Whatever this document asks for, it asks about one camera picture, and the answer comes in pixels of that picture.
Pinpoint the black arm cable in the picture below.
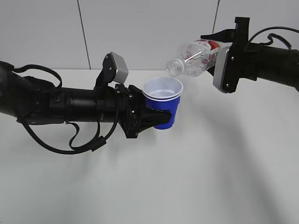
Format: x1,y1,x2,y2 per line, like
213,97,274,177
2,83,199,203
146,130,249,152
7,64,117,155
247,27,299,51

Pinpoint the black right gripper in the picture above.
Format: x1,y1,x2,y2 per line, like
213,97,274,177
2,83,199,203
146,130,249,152
200,17,262,79

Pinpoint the blue paper cup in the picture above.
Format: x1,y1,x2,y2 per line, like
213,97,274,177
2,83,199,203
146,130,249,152
142,77,183,130

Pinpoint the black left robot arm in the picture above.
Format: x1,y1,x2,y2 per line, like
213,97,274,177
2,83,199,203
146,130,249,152
0,62,171,138

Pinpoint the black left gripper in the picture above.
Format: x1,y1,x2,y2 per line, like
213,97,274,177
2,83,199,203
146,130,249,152
115,84,174,139

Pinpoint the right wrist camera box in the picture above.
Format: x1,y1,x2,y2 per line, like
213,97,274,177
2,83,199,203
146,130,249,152
213,43,246,93

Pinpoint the clear Wahaha water bottle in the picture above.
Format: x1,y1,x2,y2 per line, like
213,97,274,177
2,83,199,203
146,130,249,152
166,39,230,77

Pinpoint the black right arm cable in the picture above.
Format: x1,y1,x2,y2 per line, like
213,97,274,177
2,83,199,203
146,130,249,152
247,27,299,51

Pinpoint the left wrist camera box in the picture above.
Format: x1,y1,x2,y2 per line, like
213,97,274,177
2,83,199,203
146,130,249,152
94,52,128,91

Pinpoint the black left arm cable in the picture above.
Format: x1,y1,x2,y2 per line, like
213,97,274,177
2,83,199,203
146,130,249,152
7,64,117,155

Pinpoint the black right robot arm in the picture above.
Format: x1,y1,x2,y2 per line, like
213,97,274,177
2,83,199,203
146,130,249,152
201,17,299,93

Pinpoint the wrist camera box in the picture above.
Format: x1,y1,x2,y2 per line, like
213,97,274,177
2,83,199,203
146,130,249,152
213,43,246,93
94,52,128,91

